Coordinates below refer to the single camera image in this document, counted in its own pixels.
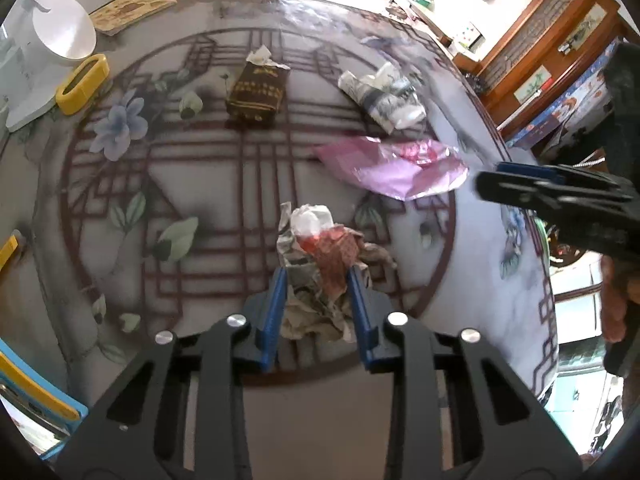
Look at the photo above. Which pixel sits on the colourful printed cardboard box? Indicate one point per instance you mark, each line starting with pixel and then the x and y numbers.
pixel 567 103

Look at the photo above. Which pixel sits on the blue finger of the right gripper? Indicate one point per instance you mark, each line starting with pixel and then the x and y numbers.
pixel 531 171
pixel 532 192

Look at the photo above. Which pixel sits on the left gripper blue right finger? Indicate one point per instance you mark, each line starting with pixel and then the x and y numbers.
pixel 365 331

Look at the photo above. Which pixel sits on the pink foil snack bag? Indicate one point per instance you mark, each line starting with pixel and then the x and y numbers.
pixel 403 171

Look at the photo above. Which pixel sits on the crumpled grey white wrapper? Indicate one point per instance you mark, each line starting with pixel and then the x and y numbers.
pixel 388 97

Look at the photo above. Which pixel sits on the patterned tablecloth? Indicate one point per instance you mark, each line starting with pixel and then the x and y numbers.
pixel 152 208

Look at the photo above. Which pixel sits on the blue yellow box edge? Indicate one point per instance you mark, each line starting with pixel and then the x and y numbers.
pixel 45 416

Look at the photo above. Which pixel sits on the red brown paper wad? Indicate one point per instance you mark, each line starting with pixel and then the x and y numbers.
pixel 317 254

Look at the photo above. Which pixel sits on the yellow rectangular holder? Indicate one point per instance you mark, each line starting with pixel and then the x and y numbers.
pixel 74 93

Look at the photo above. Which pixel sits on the right hand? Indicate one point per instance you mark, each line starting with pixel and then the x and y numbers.
pixel 617 292

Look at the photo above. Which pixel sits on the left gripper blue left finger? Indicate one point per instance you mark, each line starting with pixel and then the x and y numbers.
pixel 269 324

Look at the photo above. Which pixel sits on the wooden cabinet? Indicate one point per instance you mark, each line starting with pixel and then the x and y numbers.
pixel 550 44

